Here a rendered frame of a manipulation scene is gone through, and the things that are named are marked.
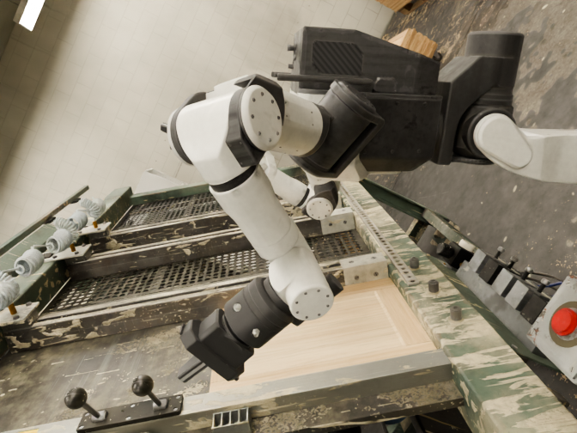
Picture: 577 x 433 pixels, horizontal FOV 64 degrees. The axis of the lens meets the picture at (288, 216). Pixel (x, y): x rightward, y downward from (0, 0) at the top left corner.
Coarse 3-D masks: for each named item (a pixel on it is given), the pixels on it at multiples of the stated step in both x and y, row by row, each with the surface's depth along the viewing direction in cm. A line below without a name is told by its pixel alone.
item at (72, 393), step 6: (72, 390) 81; (78, 390) 81; (84, 390) 82; (66, 396) 80; (72, 396) 80; (78, 396) 80; (84, 396) 81; (66, 402) 80; (72, 402) 80; (78, 402) 80; (84, 402) 81; (72, 408) 80; (78, 408) 81; (84, 408) 84; (90, 408) 85; (96, 414) 87; (102, 414) 88; (96, 420) 88; (102, 420) 88
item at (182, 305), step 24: (336, 264) 131; (360, 264) 128; (384, 264) 128; (192, 288) 132; (216, 288) 130; (240, 288) 127; (0, 312) 129; (24, 312) 127; (72, 312) 130; (96, 312) 127; (120, 312) 126; (144, 312) 127; (168, 312) 127; (192, 312) 128; (24, 336) 126; (48, 336) 127; (72, 336) 128; (96, 336) 128
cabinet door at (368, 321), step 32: (352, 288) 127; (384, 288) 124; (320, 320) 115; (352, 320) 112; (384, 320) 110; (416, 320) 107; (256, 352) 107; (288, 352) 104; (320, 352) 102; (352, 352) 101; (384, 352) 98; (416, 352) 96; (224, 384) 97
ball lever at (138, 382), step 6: (138, 378) 81; (144, 378) 81; (150, 378) 82; (132, 384) 81; (138, 384) 80; (144, 384) 80; (150, 384) 81; (132, 390) 80; (138, 390) 80; (144, 390) 80; (150, 390) 81; (138, 396) 81; (150, 396) 84; (156, 402) 87; (162, 402) 89; (156, 408) 88; (162, 408) 88
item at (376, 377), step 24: (384, 360) 93; (408, 360) 91; (432, 360) 90; (264, 384) 92; (288, 384) 91; (312, 384) 89; (336, 384) 88; (360, 384) 88; (384, 384) 89; (408, 384) 89; (192, 408) 89; (216, 408) 88; (264, 408) 89; (288, 408) 89; (48, 432) 89; (72, 432) 88; (96, 432) 87; (120, 432) 88; (168, 432) 89
